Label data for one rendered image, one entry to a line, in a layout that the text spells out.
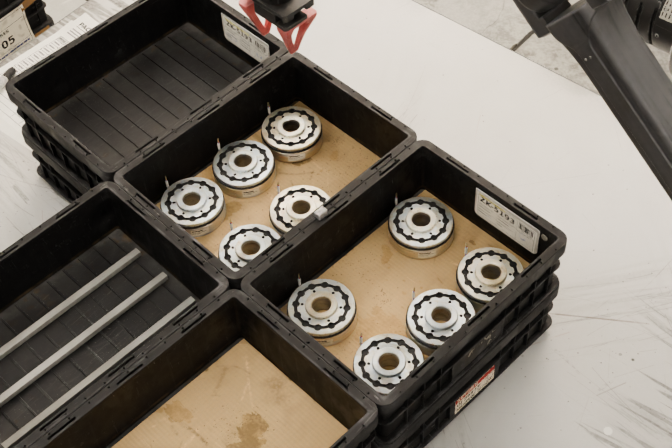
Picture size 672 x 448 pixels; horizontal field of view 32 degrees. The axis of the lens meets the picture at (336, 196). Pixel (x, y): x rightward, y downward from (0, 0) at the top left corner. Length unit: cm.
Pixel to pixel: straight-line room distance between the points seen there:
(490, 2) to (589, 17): 241
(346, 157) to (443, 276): 29
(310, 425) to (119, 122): 70
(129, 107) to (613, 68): 116
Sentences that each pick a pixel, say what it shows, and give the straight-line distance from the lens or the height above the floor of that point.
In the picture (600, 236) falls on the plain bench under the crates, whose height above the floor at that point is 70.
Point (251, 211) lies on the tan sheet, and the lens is 192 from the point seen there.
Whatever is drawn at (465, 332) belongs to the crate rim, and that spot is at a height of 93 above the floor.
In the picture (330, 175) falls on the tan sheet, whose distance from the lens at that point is 196.
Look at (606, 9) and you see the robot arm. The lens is 115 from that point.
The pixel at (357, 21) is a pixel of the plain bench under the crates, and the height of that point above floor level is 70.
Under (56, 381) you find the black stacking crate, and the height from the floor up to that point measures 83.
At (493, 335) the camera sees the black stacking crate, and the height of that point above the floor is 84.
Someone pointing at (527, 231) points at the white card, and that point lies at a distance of 180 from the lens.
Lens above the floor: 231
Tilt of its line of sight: 50 degrees down
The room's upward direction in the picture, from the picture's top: 4 degrees counter-clockwise
